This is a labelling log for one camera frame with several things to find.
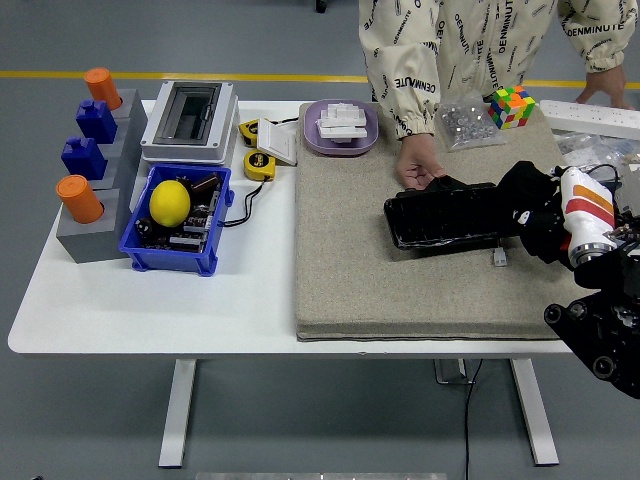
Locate person's left hand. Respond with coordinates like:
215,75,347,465
574,64,632,110

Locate person's right hand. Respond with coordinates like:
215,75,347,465
394,133,446,191

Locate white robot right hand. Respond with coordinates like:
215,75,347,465
512,166,617,251

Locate black rag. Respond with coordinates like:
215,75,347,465
495,160,576,266

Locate white power strip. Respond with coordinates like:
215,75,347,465
539,99,640,141

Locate grey metal part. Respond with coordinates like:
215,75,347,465
613,164,640,221

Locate clear bag of metal nuts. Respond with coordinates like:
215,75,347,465
433,92,509,153

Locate clear plastic bags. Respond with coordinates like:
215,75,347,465
554,128,640,174

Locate white plastic parts pile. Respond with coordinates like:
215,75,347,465
315,101,370,145

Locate colourful puzzle cube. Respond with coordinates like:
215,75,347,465
487,84,537,131

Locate purple square bowl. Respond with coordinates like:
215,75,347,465
303,98,380,158

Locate beige fabric mat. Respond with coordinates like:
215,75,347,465
293,102,576,344

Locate person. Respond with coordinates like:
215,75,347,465
357,0,640,141

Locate white table leg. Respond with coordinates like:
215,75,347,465
509,358,560,467
158,358,197,469

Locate yellow tape measure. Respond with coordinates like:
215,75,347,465
238,118,262,148
243,148,278,182

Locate black electronic circuit parts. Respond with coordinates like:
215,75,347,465
134,172,224,251

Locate grey stepped block holder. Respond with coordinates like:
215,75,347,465
55,88,150,264

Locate yellow lemon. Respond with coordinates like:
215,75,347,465
149,179,192,229

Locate blue plastic bin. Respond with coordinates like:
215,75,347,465
117,162,236,278

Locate orange cylinder peg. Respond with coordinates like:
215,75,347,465
55,174,105,225
83,67,124,111

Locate blue block peg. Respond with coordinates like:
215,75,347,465
60,135,109,180
75,99,119,142

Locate thin black cable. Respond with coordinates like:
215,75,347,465
587,163,621,184

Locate white wall switch plate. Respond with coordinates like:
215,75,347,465
256,118,300,167

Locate black lanyard cord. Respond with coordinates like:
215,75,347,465
222,179,266,229

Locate grey white electrical enclosure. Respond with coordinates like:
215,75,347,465
140,80,240,167

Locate metal under-table bracket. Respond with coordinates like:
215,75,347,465
432,358,475,386

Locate black hanging power cable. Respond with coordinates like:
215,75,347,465
462,358,485,480

